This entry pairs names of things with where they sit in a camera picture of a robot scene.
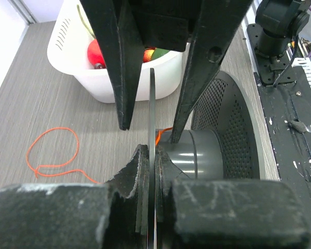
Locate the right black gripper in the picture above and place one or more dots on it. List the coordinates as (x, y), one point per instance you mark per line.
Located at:
(124, 28)

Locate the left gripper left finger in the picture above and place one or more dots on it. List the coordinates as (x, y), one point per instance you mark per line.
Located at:
(108, 215)

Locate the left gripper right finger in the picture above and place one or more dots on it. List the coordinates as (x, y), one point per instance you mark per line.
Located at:
(238, 213)

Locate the white plastic basket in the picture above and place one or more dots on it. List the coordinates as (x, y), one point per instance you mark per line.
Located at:
(67, 53)

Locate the green avocado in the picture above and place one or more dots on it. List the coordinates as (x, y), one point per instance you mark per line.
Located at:
(158, 52)

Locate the red apple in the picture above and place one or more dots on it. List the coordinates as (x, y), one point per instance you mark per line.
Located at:
(95, 55)

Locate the grey cable spool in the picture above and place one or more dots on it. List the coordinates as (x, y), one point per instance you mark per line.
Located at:
(220, 145)

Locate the small peach fruits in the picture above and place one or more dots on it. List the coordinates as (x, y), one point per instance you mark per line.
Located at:
(148, 53)

